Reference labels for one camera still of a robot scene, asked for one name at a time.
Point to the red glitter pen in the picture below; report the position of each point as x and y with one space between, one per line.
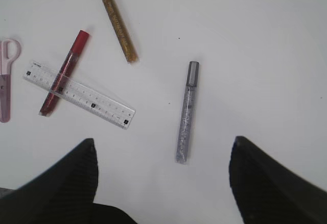
65 72

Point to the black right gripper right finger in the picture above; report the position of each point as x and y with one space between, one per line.
267 192

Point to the silver glitter pen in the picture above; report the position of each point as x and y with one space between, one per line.
187 112

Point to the pink scissors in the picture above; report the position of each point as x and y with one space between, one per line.
6 63

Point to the gold glitter pen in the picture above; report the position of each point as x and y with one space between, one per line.
121 31

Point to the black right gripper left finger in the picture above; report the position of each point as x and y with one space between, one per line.
64 193

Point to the clear plastic ruler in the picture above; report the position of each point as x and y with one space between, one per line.
80 95

